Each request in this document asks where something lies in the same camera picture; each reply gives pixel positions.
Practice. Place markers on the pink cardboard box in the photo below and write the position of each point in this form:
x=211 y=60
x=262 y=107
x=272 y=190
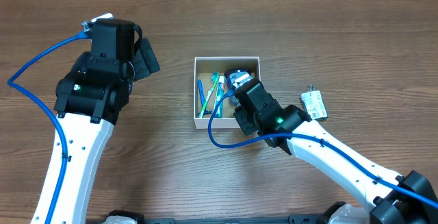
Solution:
x=203 y=70

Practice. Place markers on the white green soap bar packet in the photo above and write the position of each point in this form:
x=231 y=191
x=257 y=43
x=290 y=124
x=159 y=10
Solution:
x=313 y=104

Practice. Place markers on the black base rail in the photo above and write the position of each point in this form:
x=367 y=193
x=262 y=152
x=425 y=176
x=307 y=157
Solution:
x=291 y=219

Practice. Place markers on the blue disposable razor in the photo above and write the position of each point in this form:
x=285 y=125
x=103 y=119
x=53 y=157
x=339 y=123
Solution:
x=202 y=97

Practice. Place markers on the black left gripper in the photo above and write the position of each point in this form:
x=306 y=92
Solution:
x=146 y=59

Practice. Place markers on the purple soap pump bottle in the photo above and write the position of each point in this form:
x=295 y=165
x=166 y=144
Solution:
x=229 y=75

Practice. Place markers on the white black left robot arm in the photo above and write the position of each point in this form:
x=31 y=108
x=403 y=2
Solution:
x=89 y=99

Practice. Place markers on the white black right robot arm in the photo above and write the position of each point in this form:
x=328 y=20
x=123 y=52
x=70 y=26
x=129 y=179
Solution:
x=384 y=195

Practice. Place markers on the teal white toothpaste tube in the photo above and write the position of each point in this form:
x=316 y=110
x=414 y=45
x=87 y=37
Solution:
x=219 y=94

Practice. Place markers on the green white toothbrush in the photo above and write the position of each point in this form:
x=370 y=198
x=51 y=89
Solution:
x=214 y=80

